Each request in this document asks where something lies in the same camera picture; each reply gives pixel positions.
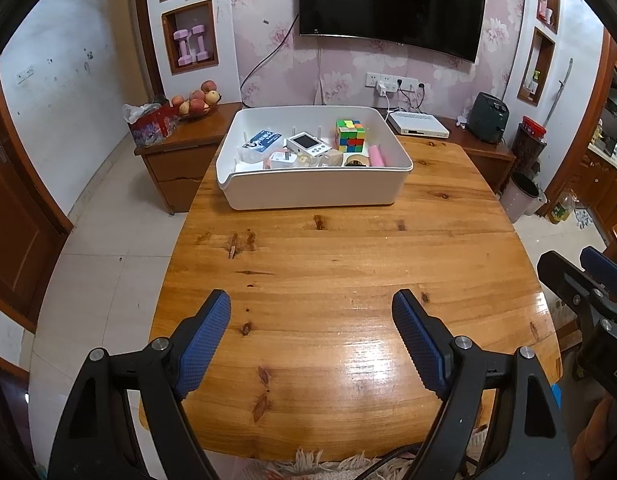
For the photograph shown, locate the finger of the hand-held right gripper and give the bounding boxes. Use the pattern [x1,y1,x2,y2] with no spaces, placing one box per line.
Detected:
[537,250,605,317]
[580,246,617,304]

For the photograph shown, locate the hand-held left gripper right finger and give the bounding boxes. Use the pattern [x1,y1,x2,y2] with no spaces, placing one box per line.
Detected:
[391,288,575,480]

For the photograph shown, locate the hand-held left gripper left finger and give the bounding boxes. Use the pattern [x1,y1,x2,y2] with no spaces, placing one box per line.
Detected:
[47,289,232,480]

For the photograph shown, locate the white plastic storage bin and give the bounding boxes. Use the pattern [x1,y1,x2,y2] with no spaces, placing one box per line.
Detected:
[216,105,414,210]

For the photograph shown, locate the white plug charger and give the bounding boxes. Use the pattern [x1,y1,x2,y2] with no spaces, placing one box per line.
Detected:
[264,150,302,171]

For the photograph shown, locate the blue label plastic box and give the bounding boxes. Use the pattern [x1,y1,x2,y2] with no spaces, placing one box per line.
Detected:
[240,128,283,155]

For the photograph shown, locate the colourful puzzle cube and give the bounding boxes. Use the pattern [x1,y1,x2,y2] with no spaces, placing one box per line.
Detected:
[335,118,368,154]

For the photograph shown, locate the white device with screen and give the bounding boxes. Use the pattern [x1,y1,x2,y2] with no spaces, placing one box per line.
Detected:
[286,132,332,157]

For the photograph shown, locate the person's right hand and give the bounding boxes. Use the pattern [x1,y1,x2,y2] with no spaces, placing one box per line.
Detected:
[575,395,617,480]

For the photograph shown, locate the yellow oil bottle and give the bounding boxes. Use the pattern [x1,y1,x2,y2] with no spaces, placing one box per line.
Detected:
[547,189,574,225]

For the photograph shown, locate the grey trash bin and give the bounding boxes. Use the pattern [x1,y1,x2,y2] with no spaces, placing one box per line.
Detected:
[497,171,542,225]

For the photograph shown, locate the wooden kitchen cabinets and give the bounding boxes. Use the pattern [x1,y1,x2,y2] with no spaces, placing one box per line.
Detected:
[578,45,617,222]

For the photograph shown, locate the dark jar with red lid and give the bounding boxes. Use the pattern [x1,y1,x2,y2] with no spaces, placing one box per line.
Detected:
[511,115,548,176]

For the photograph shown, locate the shaggy rug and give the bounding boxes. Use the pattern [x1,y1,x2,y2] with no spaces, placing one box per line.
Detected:
[258,446,489,480]

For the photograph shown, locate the wooden television cabinet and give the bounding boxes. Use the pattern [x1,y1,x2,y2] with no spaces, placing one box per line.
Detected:
[134,102,517,214]

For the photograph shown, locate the long grey stick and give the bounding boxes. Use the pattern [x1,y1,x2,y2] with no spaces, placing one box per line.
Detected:
[541,58,573,126]

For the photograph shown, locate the white set-top box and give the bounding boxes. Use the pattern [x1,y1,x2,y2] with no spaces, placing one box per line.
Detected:
[386,111,450,139]

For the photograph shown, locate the red printed bag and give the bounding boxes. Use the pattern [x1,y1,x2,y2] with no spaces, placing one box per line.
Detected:
[122,102,182,149]

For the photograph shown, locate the wooden door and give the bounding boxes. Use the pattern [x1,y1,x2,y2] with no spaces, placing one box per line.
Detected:
[0,69,74,334]

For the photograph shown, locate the bowl of apples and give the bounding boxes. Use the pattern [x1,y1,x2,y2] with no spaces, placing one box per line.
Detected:
[170,79,222,116]

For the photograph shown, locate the pink dumbbell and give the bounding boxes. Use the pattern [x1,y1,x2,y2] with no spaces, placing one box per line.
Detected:
[190,24,212,61]
[173,28,194,66]

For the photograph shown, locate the black power cable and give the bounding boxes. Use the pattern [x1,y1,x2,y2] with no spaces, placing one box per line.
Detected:
[397,80,427,111]

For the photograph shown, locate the white wall outlet strip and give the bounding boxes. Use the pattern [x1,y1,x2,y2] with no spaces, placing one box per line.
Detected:
[365,72,427,92]

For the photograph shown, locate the black television cable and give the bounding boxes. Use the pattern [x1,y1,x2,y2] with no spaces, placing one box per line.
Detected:
[239,12,300,106]

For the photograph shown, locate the black wall television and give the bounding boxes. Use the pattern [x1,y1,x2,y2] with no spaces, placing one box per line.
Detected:
[299,0,488,64]

